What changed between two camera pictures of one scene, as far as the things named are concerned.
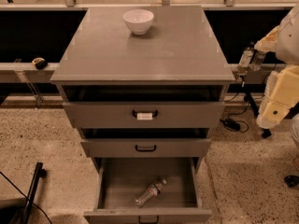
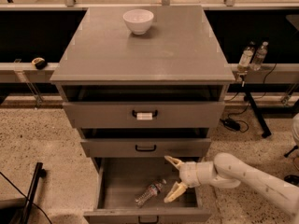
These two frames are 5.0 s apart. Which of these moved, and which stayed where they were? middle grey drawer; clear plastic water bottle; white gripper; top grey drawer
Moved: white gripper
Stayed: clear plastic water bottle; top grey drawer; middle grey drawer
